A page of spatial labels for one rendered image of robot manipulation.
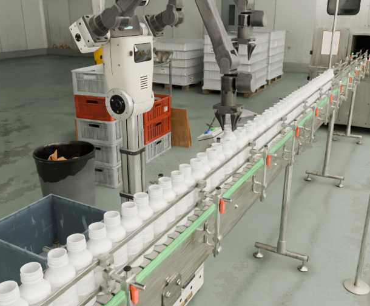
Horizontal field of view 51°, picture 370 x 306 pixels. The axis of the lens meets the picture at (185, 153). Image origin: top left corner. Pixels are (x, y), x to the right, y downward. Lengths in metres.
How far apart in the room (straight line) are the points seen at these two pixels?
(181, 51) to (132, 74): 6.58
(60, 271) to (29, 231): 0.75
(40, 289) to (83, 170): 2.16
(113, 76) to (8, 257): 0.95
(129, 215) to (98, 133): 2.80
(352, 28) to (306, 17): 5.80
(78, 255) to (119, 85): 1.17
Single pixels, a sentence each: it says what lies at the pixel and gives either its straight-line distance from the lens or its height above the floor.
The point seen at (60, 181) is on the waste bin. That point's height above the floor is 0.48.
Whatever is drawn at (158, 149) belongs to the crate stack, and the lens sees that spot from 4.62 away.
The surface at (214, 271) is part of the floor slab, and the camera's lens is 2.70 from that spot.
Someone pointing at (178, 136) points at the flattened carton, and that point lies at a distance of 4.91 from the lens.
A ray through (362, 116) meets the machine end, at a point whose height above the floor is 0.26.
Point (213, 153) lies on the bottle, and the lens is 1.33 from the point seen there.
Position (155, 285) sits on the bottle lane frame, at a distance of 1.10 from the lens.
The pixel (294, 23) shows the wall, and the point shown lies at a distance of 11.56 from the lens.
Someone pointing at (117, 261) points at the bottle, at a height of 1.05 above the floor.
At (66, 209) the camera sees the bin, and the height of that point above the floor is 0.90.
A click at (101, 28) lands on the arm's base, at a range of 1.73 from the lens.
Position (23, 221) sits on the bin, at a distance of 1.54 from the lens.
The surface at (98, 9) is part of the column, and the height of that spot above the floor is 1.65.
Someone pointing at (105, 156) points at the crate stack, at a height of 0.32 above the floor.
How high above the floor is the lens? 1.61
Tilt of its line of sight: 20 degrees down
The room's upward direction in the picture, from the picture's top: straight up
